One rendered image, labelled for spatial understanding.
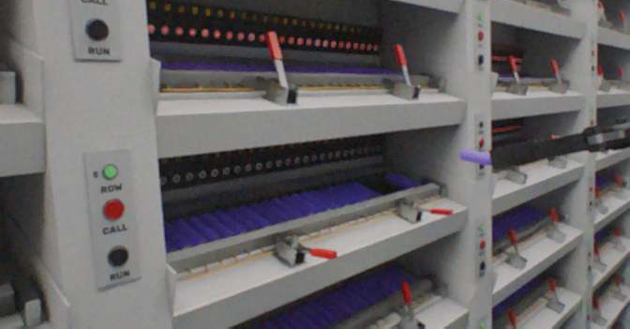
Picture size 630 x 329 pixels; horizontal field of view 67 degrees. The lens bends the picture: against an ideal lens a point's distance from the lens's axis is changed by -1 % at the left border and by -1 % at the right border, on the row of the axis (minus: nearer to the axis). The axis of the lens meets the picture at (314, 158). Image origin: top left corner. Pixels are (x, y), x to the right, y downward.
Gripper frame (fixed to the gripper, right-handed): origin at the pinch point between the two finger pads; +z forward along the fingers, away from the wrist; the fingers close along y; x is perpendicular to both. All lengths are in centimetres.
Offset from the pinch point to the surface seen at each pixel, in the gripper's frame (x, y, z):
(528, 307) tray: 42, -56, 33
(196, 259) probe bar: 4.1, 44.1, 18.7
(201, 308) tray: 8.8, 46.6, 14.9
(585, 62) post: -21, -80, 12
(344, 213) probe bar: 3.3, 18.9, 19.2
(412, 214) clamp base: 6.1, 6.4, 16.5
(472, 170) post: 1.3, -12.0, 14.7
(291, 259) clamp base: 6.9, 33.0, 15.9
